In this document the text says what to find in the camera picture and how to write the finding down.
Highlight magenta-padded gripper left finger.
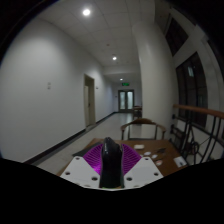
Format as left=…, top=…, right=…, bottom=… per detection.
left=59, top=143, right=104, bottom=188

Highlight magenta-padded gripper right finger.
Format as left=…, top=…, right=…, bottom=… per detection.
left=120, top=143, right=164, bottom=189

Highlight black vertical computer mouse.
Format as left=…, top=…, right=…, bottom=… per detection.
left=99, top=136, right=125, bottom=190

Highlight white notepad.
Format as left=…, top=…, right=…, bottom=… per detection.
left=173, top=155, right=188, bottom=168

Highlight wooden armchair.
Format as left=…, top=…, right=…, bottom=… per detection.
left=120, top=117, right=167, bottom=141

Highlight small dark chair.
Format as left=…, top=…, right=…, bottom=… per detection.
left=132, top=105, right=143, bottom=120

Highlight open side door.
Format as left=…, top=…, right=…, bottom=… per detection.
left=83, top=73, right=97, bottom=128

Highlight glass double door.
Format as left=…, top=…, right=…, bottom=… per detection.
left=117, top=89, right=135, bottom=113

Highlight black railing with wooden handrail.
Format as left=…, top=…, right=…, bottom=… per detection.
left=169, top=103, right=224, bottom=166

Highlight large dark framed window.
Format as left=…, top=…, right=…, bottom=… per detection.
left=175, top=51, right=208, bottom=128

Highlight dark transom window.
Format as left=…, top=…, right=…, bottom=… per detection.
left=165, top=18, right=188, bottom=56

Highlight ceiling lights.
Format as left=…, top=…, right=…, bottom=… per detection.
left=82, top=8, right=124, bottom=83

